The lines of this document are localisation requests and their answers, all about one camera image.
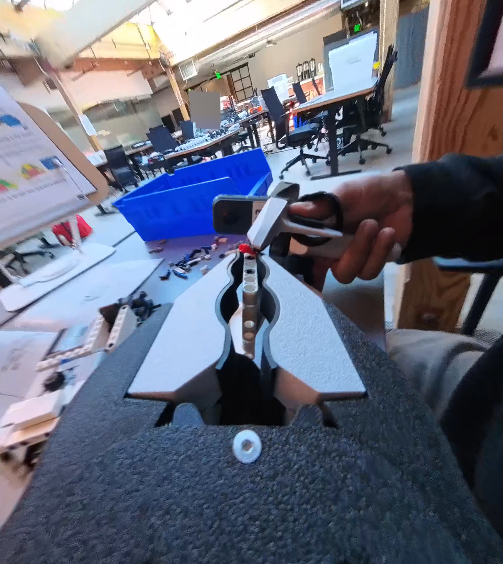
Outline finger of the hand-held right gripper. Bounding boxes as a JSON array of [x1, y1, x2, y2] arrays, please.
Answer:
[[269, 182, 300, 208], [247, 196, 291, 253]]

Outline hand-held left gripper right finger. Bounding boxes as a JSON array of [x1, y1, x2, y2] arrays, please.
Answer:
[[258, 255, 368, 424]]

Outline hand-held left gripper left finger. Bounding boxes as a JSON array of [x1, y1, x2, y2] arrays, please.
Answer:
[[126, 253, 241, 424]]

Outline white lego beam with holes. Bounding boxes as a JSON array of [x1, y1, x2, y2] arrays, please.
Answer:
[[241, 253, 259, 360]]

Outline person's right forearm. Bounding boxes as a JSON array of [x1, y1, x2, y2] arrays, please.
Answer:
[[395, 147, 503, 265]]

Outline scattered small lego pieces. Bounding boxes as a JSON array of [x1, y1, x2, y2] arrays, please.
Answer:
[[148, 235, 234, 281]]

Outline white and green lego truck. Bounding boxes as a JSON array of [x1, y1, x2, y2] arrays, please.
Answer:
[[0, 295, 161, 483]]

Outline person's right hand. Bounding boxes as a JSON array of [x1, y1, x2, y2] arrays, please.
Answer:
[[287, 169, 414, 285]]

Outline blue plastic bin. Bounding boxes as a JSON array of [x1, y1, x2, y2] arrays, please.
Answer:
[[111, 147, 274, 243]]

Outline long cluttered work table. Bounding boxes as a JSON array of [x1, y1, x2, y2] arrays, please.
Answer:
[[163, 110, 270, 170]]

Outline white paper stack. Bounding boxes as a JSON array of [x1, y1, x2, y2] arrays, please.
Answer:
[[0, 258, 164, 397]]

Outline wooden desk with black legs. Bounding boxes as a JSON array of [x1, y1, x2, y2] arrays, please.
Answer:
[[292, 77, 379, 179]]

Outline person's grey pants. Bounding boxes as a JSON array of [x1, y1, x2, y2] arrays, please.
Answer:
[[386, 328, 492, 419]]

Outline white board on stand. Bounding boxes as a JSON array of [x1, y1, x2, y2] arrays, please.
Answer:
[[322, 28, 381, 95]]

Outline red bag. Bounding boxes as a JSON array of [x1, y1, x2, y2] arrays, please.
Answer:
[[51, 214, 94, 246]]

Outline person's black top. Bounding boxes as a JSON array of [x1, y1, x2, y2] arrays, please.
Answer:
[[440, 324, 503, 564]]

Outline instruction clipboard on stand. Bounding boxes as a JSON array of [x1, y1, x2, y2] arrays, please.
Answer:
[[0, 53, 116, 313]]

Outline black framed tag sign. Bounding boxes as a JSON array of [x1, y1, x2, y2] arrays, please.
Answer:
[[465, 0, 503, 89]]

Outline wooden post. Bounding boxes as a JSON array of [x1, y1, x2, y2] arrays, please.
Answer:
[[395, 0, 503, 331]]

